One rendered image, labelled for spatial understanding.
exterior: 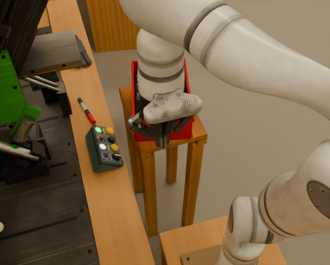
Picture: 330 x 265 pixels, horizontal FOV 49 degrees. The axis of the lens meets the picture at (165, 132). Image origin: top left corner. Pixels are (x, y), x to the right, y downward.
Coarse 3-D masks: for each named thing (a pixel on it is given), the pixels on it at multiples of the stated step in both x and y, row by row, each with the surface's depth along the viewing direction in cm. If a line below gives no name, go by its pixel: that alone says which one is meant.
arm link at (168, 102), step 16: (144, 80) 55; (160, 80) 53; (176, 80) 55; (144, 96) 57; (160, 96) 55; (176, 96) 55; (192, 96) 55; (144, 112) 54; (160, 112) 53; (176, 112) 54; (192, 112) 55
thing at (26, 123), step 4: (24, 116) 101; (28, 116) 102; (24, 120) 100; (28, 120) 100; (32, 120) 101; (20, 124) 101; (24, 124) 100; (28, 124) 100; (32, 124) 101; (20, 128) 101; (24, 128) 101; (28, 128) 101; (16, 132) 102; (20, 132) 101; (24, 132) 102; (28, 132) 103; (12, 136) 103; (16, 136) 102; (20, 136) 102; (24, 136) 102; (16, 140) 102; (20, 140) 102; (24, 140) 103
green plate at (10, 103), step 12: (0, 60) 92; (0, 72) 94; (12, 72) 95; (0, 84) 96; (12, 84) 96; (0, 96) 97; (12, 96) 98; (24, 96) 100; (0, 108) 99; (12, 108) 100; (0, 120) 101; (12, 120) 102
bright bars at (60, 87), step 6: (24, 78) 111; (36, 78) 116; (42, 78) 117; (36, 84) 114; (42, 84) 115; (54, 84) 120; (60, 84) 121; (54, 90) 118; (60, 90) 119; (66, 90) 126; (60, 96) 120; (66, 96) 120; (60, 102) 122; (66, 102) 122; (66, 108) 125; (66, 114) 127
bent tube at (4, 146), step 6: (0, 144) 102; (6, 144) 103; (0, 150) 103; (6, 150) 103; (12, 150) 104; (18, 150) 105; (24, 150) 106; (30, 150) 107; (18, 156) 106; (24, 156) 106; (30, 156) 107; (36, 156) 108
